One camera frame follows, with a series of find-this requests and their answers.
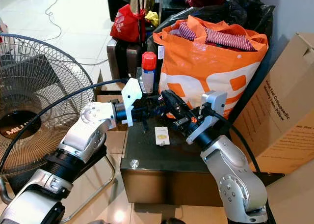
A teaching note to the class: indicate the small open cardboard box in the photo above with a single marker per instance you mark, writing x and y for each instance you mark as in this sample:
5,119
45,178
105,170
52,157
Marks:
112,92

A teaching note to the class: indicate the dark glass-top side table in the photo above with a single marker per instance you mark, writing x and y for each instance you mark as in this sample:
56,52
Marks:
176,180

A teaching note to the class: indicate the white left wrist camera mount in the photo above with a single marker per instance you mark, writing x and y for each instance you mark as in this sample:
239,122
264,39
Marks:
131,94

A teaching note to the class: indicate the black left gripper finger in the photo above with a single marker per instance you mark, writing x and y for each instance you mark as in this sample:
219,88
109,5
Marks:
164,117
160,102

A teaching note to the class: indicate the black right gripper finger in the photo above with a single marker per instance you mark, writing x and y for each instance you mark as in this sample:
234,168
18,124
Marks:
186,125
176,105

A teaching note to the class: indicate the dark glass cabinet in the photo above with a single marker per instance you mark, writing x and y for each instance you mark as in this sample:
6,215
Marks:
114,3

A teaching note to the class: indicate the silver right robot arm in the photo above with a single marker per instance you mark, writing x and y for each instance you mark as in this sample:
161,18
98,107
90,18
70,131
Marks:
235,184

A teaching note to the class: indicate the red plastic bag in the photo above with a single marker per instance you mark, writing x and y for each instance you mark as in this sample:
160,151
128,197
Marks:
125,26

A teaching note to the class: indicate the Milux metal floor fan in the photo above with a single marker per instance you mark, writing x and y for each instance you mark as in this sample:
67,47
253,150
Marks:
39,86

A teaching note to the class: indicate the spray can with red cap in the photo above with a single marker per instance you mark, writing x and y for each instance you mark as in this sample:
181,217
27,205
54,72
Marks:
148,62

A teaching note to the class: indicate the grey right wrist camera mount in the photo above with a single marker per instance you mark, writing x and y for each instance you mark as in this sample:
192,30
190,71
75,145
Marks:
216,102

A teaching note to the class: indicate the orange white shopping bag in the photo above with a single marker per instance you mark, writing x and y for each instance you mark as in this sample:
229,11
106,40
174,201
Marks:
206,69

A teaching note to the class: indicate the robot right leg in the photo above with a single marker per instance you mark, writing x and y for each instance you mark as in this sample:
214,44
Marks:
171,221

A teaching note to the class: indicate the black suitcase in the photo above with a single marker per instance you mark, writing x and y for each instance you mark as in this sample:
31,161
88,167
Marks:
120,59

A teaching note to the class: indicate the black garbage bag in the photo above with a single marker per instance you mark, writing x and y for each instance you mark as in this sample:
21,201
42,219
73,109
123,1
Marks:
245,8

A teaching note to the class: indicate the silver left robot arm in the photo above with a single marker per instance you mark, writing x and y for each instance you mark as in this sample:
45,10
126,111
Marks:
78,140

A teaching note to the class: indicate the red white striped cloth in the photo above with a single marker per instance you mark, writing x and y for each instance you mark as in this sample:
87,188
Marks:
228,40

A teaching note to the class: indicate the keys with white tag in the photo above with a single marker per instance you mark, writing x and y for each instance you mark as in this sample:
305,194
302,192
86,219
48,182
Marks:
162,135

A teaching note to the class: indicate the large printed cardboard box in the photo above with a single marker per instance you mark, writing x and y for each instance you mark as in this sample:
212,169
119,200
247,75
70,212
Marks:
279,106

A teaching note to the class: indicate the yellow cloth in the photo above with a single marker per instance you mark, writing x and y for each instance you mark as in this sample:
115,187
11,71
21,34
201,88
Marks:
152,18

